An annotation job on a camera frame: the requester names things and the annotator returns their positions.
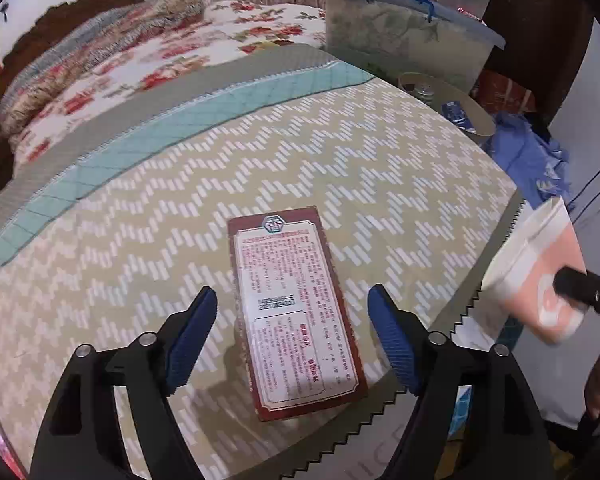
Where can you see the dark wooden cabinet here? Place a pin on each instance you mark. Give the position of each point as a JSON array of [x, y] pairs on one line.
[[540, 20]]

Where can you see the small blue-lid storage bin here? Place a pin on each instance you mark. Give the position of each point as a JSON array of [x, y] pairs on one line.
[[380, 30]]

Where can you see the blue cloth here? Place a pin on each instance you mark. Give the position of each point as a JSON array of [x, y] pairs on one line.
[[525, 160]]

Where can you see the zigzag patterned quilt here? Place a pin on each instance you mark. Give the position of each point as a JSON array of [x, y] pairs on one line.
[[130, 240]]

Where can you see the round cardboard bin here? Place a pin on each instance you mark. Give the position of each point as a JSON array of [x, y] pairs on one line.
[[472, 110]]

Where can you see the dark red box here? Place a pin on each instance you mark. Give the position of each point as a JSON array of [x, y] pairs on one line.
[[290, 310]]

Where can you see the floral bedsheet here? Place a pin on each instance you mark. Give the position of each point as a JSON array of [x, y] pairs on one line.
[[180, 55]]

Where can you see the red printed bag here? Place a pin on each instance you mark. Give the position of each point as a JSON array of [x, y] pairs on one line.
[[505, 92]]

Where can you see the pink white paper cup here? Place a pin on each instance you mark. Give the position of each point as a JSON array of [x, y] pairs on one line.
[[530, 280]]

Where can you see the floral pillow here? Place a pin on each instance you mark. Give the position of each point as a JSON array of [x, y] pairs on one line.
[[80, 55]]

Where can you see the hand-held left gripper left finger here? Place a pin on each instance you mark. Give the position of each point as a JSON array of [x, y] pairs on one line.
[[190, 345]]

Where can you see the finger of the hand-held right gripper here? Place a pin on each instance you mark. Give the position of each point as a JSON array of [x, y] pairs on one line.
[[580, 285]]

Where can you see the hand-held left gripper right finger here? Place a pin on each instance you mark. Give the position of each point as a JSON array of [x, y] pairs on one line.
[[395, 345]]

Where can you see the dark wooden headboard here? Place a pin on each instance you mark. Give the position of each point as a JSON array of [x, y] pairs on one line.
[[55, 15]]

